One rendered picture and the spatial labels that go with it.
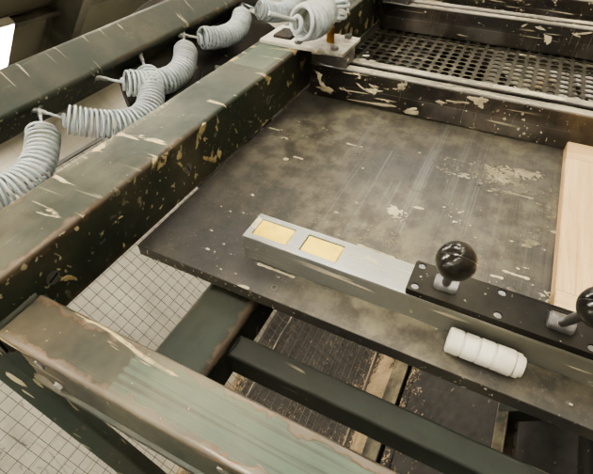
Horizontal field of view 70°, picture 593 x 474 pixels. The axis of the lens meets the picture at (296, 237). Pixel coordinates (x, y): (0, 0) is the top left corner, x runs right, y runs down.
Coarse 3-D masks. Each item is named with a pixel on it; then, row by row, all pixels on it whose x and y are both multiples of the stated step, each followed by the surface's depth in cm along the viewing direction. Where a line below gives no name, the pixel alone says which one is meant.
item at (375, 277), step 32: (256, 224) 58; (288, 224) 58; (256, 256) 58; (288, 256) 55; (352, 256) 54; (384, 256) 54; (352, 288) 53; (384, 288) 50; (448, 320) 49; (480, 320) 47; (544, 352) 45
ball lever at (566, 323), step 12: (588, 288) 36; (576, 300) 36; (588, 300) 35; (552, 312) 45; (576, 312) 40; (588, 312) 35; (552, 324) 44; (564, 324) 43; (576, 324) 44; (588, 324) 35
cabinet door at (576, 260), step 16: (576, 144) 76; (576, 160) 72; (592, 160) 72; (576, 176) 69; (592, 176) 69; (560, 192) 68; (576, 192) 66; (592, 192) 66; (560, 208) 65; (576, 208) 63; (592, 208) 63; (560, 224) 61; (576, 224) 61; (592, 224) 61; (560, 240) 59; (576, 240) 58; (592, 240) 58; (560, 256) 56; (576, 256) 56; (592, 256) 56; (560, 272) 54; (576, 272) 54; (592, 272) 54; (560, 288) 52; (576, 288) 52; (560, 304) 51
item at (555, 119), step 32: (320, 64) 89; (352, 64) 90; (384, 64) 89; (352, 96) 90; (384, 96) 87; (416, 96) 84; (448, 96) 81; (480, 96) 79; (512, 96) 78; (544, 96) 78; (480, 128) 82; (512, 128) 80; (544, 128) 77; (576, 128) 75
